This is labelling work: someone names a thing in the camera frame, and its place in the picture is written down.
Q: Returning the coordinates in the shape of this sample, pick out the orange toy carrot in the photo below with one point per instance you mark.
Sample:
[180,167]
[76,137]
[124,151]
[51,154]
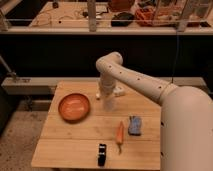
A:
[120,136]

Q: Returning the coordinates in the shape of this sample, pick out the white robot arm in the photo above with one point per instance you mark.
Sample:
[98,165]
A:
[186,132]

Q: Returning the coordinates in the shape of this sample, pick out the orange bowl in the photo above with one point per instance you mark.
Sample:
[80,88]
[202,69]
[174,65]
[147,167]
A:
[74,107]

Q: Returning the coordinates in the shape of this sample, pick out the blue sponge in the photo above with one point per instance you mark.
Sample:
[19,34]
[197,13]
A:
[135,126]

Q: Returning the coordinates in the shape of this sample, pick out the metal clamp bracket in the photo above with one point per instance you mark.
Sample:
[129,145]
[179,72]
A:
[12,74]

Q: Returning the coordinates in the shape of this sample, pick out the black bag on bench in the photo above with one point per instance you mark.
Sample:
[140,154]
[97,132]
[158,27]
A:
[122,19]

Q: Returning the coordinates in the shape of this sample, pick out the black binder clip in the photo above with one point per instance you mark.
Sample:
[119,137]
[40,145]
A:
[102,154]

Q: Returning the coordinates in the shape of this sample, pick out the white eraser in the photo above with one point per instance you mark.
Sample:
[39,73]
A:
[117,92]

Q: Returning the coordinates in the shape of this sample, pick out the orange tool case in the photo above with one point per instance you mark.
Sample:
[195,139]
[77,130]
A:
[158,17]

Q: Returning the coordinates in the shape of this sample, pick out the wooden workbench in background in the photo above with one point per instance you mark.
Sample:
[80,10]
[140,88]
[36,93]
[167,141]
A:
[72,15]

